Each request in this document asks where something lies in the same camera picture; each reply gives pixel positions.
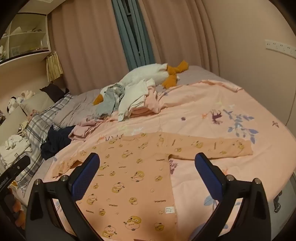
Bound pink printed blanket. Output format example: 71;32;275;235
43;80;295;241

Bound white garment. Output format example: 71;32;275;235
118;78;155;122

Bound grey garment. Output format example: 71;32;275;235
96;83;126;117

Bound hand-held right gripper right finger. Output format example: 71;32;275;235
188;152;271;241

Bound white dog plush toy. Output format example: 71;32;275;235
7;96;20;114

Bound cartoon print cushion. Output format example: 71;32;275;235
17;120;30;135

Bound pink crumpled garment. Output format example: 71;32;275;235
69;115;121;141

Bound teal curtain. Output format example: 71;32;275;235
111;0;155;70

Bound dark navy garment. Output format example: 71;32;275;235
40;125;77;160

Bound black cloth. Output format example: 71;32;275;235
40;83;70;102

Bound white wall socket strip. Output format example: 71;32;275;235
265;39;296;58

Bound white goose plush toy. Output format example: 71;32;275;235
93;60;189;106

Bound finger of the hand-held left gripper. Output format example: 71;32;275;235
5;156;31;180

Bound white folded clothes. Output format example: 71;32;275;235
0;136;33;167

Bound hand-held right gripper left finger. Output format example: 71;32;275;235
25;152;102;241

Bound cream shelf unit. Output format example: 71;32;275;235
0;14;52;66

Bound orange duck print baby garment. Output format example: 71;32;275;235
54;133;253;241

